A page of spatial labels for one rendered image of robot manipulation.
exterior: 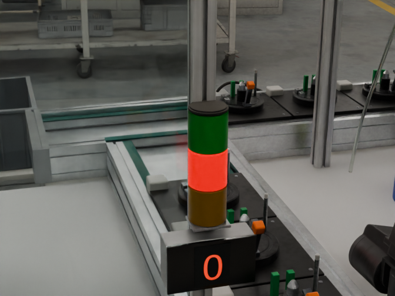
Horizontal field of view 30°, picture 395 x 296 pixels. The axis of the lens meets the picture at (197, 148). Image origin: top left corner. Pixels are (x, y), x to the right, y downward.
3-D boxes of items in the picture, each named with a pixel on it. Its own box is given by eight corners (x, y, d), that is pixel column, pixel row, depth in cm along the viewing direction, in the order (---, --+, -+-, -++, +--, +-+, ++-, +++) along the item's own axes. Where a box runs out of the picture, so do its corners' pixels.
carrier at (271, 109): (291, 122, 221) (294, 81, 216) (215, 129, 215) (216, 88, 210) (263, 97, 242) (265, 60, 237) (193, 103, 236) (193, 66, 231)
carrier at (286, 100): (365, 115, 227) (370, 76, 222) (293, 121, 221) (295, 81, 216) (332, 91, 248) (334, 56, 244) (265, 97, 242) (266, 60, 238)
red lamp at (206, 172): (231, 189, 93) (233, 153, 91) (193, 194, 91) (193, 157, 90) (220, 173, 97) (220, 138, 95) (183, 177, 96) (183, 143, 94)
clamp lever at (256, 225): (259, 254, 140) (265, 227, 135) (249, 255, 139) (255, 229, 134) (253, 239, 142) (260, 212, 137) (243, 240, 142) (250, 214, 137)
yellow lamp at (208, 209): (231, 224, 95) (231, 189, 93) (193, 229, 93) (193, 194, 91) (219, 207, 99) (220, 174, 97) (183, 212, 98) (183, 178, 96)
